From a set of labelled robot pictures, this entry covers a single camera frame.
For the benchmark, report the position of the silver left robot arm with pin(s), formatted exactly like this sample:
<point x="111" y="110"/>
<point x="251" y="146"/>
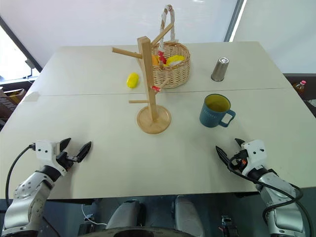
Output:
<point x="27" y="195"/>

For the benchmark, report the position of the grey rounded robot leg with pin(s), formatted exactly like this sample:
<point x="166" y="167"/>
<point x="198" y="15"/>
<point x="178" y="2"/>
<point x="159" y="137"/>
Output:
<point x="187" y="214"/>
<point x="126" y="213"/>

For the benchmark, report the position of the red white toy item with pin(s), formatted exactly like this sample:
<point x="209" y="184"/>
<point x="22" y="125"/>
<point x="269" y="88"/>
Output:
<point x="161" y="57"/>

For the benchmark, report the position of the black floor device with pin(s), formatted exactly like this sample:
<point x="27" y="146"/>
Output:
<point x="228" y="225"/>

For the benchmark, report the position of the blue mug yellow inside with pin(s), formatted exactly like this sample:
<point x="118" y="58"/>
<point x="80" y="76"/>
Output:
<point x="214" y="111"/>

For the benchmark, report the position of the red white tape marker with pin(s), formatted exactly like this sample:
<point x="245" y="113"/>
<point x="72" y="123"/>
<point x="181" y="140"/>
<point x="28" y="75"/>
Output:
<point x="157" y="89"/>

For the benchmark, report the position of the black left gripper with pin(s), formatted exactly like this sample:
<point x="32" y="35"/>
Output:
<point x="64" y="160"/>

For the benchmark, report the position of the plastic bottle red cap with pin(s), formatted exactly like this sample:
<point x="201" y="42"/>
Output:
<point x="300" y="87"/>

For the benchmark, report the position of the orange toy fruit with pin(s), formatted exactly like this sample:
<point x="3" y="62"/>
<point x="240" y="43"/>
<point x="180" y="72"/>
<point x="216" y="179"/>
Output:
<point x="155" y="60"/>

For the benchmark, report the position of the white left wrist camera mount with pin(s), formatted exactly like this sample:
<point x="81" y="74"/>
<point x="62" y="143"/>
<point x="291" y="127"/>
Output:
<point x="44" y="150"/>

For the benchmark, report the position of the yellow toy lemon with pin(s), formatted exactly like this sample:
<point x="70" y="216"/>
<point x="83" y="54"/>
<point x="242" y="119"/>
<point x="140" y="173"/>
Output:
<point x="132" y="79"/>

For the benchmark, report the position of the brown cardboard box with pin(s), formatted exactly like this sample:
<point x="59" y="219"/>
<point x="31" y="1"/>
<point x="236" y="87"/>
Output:
<point x="11" y="100"/>

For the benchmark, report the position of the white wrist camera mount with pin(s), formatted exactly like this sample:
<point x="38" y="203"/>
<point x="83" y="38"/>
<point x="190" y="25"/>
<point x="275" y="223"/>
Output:
<point x="44" y="150"/>
<point x="256" y="154"/>

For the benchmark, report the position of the stainless steel cup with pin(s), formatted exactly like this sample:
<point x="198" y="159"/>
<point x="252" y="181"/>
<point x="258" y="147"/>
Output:
<point x="220" y="69"/>

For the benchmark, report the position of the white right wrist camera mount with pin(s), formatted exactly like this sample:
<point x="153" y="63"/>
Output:
<point x="256" y="154"/>

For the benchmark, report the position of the black diagonal frame beam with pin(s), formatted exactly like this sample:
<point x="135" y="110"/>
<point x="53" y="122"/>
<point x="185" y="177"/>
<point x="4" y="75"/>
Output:
<point x="22" y="47"/>

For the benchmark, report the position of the yellow toy banana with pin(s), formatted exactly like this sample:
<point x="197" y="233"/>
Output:
<point x="175" y="59"/>

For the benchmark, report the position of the grey window frame post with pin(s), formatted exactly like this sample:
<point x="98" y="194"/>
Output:
<point x="234" y="19"/>

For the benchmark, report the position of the wooden mug tree stand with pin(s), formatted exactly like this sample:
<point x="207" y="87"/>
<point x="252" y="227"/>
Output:
<point x="148" y="81"/>

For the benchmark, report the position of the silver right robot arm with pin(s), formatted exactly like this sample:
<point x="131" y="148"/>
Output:
<point x="279" y="197"/>

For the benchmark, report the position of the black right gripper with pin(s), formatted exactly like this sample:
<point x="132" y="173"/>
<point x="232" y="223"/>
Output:
<point x="239" y="161"/>

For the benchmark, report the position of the dark rounded robot base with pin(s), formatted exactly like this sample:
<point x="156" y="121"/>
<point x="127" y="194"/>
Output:
<point x="138" y="233"/>

